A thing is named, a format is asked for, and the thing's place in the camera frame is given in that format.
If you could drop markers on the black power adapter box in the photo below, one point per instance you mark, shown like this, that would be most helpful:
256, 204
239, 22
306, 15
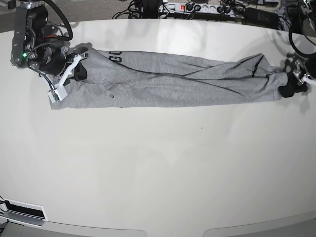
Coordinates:
260, 18

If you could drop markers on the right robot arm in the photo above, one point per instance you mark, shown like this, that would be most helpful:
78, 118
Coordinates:
41, 34

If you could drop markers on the grey t-shirt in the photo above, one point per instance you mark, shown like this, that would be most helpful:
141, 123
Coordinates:
125, 79

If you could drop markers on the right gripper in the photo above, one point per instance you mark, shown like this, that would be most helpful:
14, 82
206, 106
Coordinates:
52, 60

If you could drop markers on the white power strip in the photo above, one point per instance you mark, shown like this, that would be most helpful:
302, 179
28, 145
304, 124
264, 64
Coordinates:
191, 7

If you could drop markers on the white cable slot box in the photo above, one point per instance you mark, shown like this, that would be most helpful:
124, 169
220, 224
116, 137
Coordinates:
22, 213

